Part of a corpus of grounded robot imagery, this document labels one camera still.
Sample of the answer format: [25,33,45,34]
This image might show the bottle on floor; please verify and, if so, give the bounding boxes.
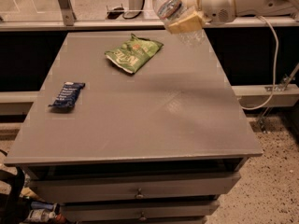
[25,209,56,223]

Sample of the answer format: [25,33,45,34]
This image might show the white cable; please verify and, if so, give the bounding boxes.
[241,15,280,112]

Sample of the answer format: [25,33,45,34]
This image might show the drawer knob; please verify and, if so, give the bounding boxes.
[135,189,144,200]
[138,212,147,221]

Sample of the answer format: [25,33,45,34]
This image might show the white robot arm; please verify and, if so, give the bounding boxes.
[166,0,299,34]

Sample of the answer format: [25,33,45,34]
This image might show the blue snack bar wrapper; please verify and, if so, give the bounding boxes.
[50,81,85,108]

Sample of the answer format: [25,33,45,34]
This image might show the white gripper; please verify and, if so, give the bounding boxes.
[167,0,235,35]

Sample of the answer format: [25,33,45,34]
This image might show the clear plastic water bottle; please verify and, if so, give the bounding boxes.
[152,0,204,47]

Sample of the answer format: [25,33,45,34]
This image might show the metal railing frame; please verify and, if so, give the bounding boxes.
[0,0,292,30]

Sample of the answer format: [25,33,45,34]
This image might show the grey drawer cabinet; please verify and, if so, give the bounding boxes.
[5,31,262,224]

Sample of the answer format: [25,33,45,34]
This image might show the white appliance behind glass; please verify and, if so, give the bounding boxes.
[122,0,145,20]

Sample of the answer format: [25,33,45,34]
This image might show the lower drawer knob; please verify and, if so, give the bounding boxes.
[138,212,147,221]

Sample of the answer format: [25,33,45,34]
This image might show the green chip bag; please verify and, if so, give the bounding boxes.
[105,34,164,74]

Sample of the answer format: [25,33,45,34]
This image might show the upper drawer knob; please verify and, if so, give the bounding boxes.
[135,189,144,200]

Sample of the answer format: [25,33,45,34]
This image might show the black bag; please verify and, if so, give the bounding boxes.
[0,167,29,224]

